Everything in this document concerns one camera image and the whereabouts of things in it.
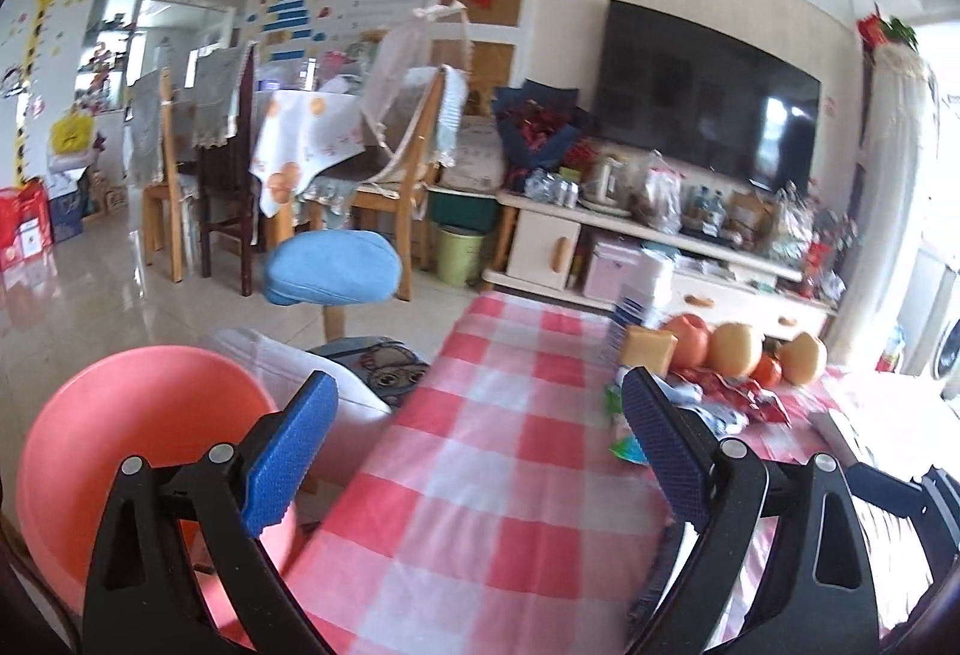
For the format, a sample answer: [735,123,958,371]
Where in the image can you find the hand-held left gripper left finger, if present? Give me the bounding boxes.
[82,370,340,655]

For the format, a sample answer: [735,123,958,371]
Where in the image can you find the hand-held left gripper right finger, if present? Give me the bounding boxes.
[621,366,880,655]

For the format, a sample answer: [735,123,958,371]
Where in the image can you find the white electric kettle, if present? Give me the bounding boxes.
[583,154,635,214]

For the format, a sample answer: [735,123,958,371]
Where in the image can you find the red snack wrapper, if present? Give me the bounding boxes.
[671,366,792,427]

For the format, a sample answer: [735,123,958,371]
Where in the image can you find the navy wrapped red bouquet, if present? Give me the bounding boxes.
[493,80,593,191]

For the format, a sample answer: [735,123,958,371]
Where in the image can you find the clear crinkled plastic bag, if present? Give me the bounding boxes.
[765,182,815,259]

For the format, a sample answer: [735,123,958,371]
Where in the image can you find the pink plastic bucket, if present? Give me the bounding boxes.
[15,345,301,648]

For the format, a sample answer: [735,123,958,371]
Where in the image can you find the white milk bottle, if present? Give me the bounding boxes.
[607,248,674,367]

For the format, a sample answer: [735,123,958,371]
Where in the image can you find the yellow small box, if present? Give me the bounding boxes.
[621,325,678,372]

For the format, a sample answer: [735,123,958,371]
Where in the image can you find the light wooden chair grey cover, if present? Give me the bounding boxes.
[127,66,203,285]

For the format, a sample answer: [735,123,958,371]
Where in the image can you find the green waste bin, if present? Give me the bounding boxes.
[433,224,488,289]

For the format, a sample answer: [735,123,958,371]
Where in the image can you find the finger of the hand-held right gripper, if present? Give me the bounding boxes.
[846,462,935,519]
[921,464,960,555]

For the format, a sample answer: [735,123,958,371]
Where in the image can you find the large red gift bag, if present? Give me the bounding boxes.
[13,179,55,251]

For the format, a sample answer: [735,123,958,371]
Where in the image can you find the white pillow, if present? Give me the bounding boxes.
[199,327,392,498]

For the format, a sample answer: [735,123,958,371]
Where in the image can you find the pink storage box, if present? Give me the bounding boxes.
[583,241,642,304]

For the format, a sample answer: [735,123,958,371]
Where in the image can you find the blue padded stool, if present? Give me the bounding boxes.
[264,230,401,342]

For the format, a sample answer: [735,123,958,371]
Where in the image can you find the dried flower bunch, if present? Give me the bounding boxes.
[814,209,860,266]

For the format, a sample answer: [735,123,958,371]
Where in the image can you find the white printed carton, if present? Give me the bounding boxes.
[439,115,507,191]

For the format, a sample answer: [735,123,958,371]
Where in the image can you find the red white checked tablecloth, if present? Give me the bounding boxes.
[217,291,960,655]

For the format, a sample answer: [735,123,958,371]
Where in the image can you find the dark blue gift bag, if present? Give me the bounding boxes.
[49,175,87,244]

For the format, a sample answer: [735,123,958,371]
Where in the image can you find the white mesh food cover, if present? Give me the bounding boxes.
[360,1,477,150]

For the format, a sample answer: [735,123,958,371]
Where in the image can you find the covered washing machine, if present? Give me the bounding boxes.
[896,250,960,401]

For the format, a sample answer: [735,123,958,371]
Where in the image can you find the pack of water bottles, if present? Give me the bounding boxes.
[525,169,582,208]

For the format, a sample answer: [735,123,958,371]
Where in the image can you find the yellow tote bag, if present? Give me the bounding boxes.
[49,106,97,155]

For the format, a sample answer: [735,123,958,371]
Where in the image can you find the fruit print table cover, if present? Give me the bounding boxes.
[250,89,376,217]

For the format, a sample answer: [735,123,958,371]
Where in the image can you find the red packet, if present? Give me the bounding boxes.
[802,239,837,296]

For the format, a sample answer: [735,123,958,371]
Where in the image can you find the red green plant ornament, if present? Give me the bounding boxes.
[857,6,920,56]

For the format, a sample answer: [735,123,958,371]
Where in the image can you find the black flat television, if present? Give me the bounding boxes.
[592,0,822,195]

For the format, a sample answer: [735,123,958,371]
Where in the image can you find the wooden chair lace cover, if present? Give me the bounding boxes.
[300,62,470,304]

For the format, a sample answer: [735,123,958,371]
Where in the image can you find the green snack wrapper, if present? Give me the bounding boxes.
[606,436,650,466]

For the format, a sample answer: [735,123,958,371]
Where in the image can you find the dark green box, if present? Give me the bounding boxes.
[427,186,500,232]

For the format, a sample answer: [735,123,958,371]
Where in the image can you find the blue white snack wrapper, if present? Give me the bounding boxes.
[667,392,751,438]

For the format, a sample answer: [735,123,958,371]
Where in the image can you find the lace covered air conditioner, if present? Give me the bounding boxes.
[832,44,942,375]

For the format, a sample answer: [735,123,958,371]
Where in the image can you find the red apple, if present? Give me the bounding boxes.
[664,314,713,371]

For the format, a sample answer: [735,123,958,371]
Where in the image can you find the dark wooden chair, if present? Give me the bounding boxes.
[191,40,260,296]

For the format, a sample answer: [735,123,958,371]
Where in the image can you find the brown paper bag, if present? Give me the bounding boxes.
[731,190,773,236]

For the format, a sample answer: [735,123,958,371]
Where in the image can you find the round yellow pear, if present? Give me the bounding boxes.
[776,332,828,386]

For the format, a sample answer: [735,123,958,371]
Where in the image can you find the large yellow pear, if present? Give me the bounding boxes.
[709,323,764,377]

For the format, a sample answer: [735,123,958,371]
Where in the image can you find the cream television cabinet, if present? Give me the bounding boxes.
[480,186,841,345]

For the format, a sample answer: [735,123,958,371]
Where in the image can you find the white box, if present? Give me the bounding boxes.
[810,406,882,472]

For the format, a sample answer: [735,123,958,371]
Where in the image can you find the small red gift bag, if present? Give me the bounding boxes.
[0,190,29,274]

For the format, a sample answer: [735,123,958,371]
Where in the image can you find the clear bag of dried food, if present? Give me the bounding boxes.
[630,151,687,232]

